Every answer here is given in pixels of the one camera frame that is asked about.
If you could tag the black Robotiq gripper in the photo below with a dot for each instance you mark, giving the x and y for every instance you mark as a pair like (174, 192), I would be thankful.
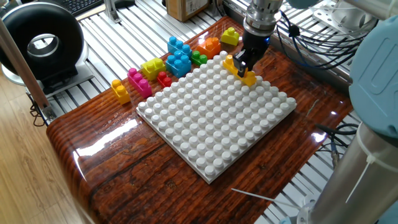
(255, 45)

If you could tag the yellow four-stud long block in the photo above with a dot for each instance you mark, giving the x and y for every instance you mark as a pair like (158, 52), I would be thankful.
(250, 80)

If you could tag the lime single-stud small block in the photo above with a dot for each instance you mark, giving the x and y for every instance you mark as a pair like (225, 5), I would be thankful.
(230, 37)

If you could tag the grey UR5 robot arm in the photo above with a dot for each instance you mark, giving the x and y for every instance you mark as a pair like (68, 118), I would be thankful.
(376, 81)

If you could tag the orange four-stud block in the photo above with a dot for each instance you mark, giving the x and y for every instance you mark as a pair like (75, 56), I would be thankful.
(209, 48)

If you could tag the green two-stud block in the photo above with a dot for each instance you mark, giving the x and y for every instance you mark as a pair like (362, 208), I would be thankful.
(199, 59)

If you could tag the white studded baseplate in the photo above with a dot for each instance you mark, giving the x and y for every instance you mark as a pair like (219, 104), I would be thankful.
(214, 124)

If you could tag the blue four-stud square block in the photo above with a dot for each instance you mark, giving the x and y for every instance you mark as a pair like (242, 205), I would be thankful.
(178, 67)

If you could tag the blue three-stud long block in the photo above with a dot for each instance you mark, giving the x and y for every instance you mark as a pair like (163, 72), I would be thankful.
(178, 46)

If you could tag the labelled cardboard box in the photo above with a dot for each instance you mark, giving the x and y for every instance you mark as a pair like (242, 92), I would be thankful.
(186, 9)

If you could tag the red two-stud block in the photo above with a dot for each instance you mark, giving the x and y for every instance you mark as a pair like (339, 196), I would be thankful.
(164, 80)

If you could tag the lime curved two-stud block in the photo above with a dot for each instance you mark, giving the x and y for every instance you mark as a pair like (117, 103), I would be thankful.
(152, 70)

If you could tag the pink three-stud block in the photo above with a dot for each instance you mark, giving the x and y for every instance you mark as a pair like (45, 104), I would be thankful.
(140, 84)

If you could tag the white round device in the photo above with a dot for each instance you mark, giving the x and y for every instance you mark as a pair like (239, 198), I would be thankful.
(351, 15)

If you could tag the yellow two-stud block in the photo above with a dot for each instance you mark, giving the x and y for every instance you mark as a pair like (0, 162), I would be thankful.
(121, 93)

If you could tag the white zip tie on tube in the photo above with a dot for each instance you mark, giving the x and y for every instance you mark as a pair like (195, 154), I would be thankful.
(370, 160)

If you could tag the glossy wood-grain board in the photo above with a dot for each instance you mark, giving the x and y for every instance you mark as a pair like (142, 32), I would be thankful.
(140, 186)

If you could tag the black keyboard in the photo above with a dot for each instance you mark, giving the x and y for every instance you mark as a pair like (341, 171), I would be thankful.
(81, 5)

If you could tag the upright aluminium bracket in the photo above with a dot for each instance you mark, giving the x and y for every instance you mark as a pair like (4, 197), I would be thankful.
(110, 12)

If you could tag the slanted aluminium profile post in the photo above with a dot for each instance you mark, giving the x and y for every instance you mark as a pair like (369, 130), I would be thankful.
(28, 77)

